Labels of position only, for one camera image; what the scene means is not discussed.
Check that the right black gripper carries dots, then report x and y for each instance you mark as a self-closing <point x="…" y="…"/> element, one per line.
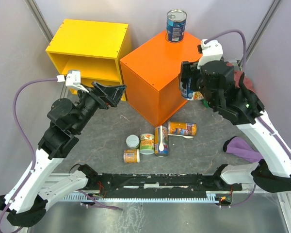
<point x="188" y="69"/>

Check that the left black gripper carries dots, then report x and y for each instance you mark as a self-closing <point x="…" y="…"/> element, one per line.
<point x="114" y="93"/>

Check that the blue Progresso soup can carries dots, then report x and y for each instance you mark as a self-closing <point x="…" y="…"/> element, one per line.
<point x="188" y="91"/>

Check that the dark blue soup can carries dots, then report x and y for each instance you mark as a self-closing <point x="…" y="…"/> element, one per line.
<point x="175" y="25"/>

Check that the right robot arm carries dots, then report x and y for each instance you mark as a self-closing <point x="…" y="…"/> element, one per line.
<point x="242" y="107"/>

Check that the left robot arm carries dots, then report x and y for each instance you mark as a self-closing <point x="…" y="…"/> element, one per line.
<point x="28" y="201"/>

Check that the orange wooden box cabinet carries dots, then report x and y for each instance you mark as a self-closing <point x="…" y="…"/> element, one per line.
<point x="150" y="73"/>

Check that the green cloth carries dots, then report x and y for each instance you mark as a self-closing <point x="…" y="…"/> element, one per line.
<point x="205" y="103"/>

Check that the yellow open shelf cabinet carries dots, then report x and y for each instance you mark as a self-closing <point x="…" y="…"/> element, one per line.
<point x="95" y="48"/>

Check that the red pink cloth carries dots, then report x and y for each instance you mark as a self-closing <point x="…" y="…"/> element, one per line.
<point x="237" y="74"/>

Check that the white lid small jar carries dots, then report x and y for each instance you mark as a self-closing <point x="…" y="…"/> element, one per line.
<point x="133" y="141"/>

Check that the green label noodle cup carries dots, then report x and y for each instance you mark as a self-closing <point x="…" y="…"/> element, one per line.
<point x="147" y="145"/>

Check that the yellow lying soup can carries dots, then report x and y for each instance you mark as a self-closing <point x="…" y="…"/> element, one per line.
<point x="182" y="128"/>

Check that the yellow blue upright can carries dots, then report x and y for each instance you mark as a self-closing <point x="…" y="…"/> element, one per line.
<point x="165" y="142"/>

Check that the orange label small jar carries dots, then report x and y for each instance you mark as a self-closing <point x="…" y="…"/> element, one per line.
<point x="131" y="156"/>

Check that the white plastic spoon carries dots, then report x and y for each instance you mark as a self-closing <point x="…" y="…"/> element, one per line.
<point x="161" y="145"/>
<point x="184" y="136"/>

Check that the purple cloth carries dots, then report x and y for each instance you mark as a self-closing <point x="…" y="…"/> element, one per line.
<point x="242" y="149"/>

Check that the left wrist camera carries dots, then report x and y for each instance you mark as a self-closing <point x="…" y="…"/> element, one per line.
<point x="72" y="80"/>

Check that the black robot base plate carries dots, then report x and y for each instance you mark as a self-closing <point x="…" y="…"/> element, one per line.
<point x="156" y="186"/>

